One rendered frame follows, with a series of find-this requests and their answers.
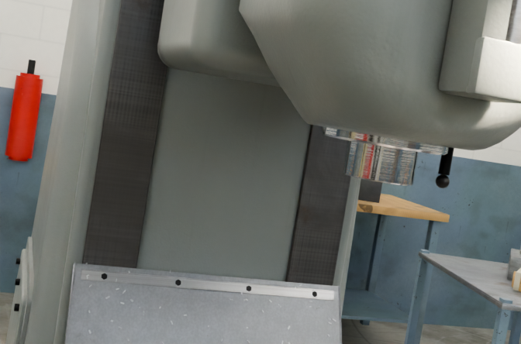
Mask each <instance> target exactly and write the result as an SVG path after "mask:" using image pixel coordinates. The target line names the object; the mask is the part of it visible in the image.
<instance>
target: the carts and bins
mask: <svg viewBox="0 0 521 344"><path fill-rule="evenodd" d="M418 256H419V262H418V267H417V271H416V279H415V284H414V289H413V294H412V302H411V307H410V312H409V320H408V325H407V329H406V334H405V342H404V344H414V340H415V335H416V327H417V322H418V317H419V310H420V305H421V300H422V295H423V287H424V282H425V277H426V269H427V264H428V262H429V263H431V264H432V265H434V266H435V267H437V268H438V269H440V270H442V271H443V272H444V273H446V274H448V275H449V276H451V277H452V278H454V279H455V280H457V281H459V282H460V283H462V284H463V285H465V286H466V287H468V288H470V289H471V290H473V291H474V292H476V293H477V294H479V295H481V296H482V297H483V298H485V299H487V300H488V301H490V302H491V303H493V304H495V305H496V306H498V310H497V315H496V319H495V327H494V332H493V336H492V344H505V339H506V334H507V330H508V325H509V317H510V312H511V311H514V315H513V320H512V328H511V332H510V337H509V344H519V339H520V334H521V247H520V250H519V249H511V251H510V256H509V263H498V262H492V261H487V260H476V259H471V258H464V257H459V256H448V255H443V254H436V253H430V251H428V250H425V249H421V250H420V251H419V254H418Z"/></svg>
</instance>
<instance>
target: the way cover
mask: <svg viewBox="0 0 521 344"><path fill-rule="evenodd" d="M128 271H129V272H130V273H129V272H128ZM87 275H89V276H88V279H87ZM116 279H117V280H116ZM91 284H92V285H91ZM90 285H91V286H90ZM299 285H302V286H299ZM89 286H90V287H89ZM295 287H296V288H295ZM116 288H119V289H118V290H116ZM124 290H126V291H125V292H124ZM123 292H124V293H123ZM241 292H242V293H243V294H241ZM108 296H109V297H110V298H107V299H105V298H106V297H108ZM130 299H132V300H133V302H132V301H131V300H130ZM230 299H233V301H231V300H230ZM243 299H247V300H248V301H244V300H243ZM269 300H271V301H272V302H270V301H269ZM310 301H312V302H310ZM121 302H123V303H124V304H120V303H121ZM278 304H279V305H278ZM280 306H281V308H280ZM310 306H311V307H310ZM319 306H320V308H317V307H319ZM139 307H140V308H139ZM159 307H160V308H159ZM88 310H90V313H88ZM262 310H263V311H264V312H262ZM143 311H144V315H143ZM184 315H187V316H184ZM328 317H329V318H331V320H329V319H328ZM332 319H335V320H336V321H334V320H332ZM111 320H113V322H111ZM171 321H172V323H173V324H171ZM329 322H331V323H332V324H329ZM208 325H209V327H208ZM289 326H290V328H289V329H288V327H289ZM119 327H120V328H122V329H119ZM247 327H248V329H247ZM88 330H91V334H90V333H89V331H88ZM328 334H329V335H330V337H329V336H328ZM208 335H209V337H208ZM128 339H129V341H128ZM222 339H223V341H222ZM247 340H248V341H249V342H250V343H249V342H248V341H247ZM282 340H283V344H288V343H289V342H290V344H342V325H341V301H340V287H338V286H329V285H320V284H303V283H294V282H284V281H276V280H258V279H250V278H241V277H224V276H215V275H206V274H196V273H180V272H170V271H162V270H145V269H136V268H127V267H110V266H101V265H92V264H87V265H86V264H83V263H73V267H72V275H71V289H70V297H69V305H68V313H67V327H66V334H65V342H64V344H163V343H164V344H281V342H282ZM221 341H222V342H221ZM162 342H163V343H162Z"/></svg>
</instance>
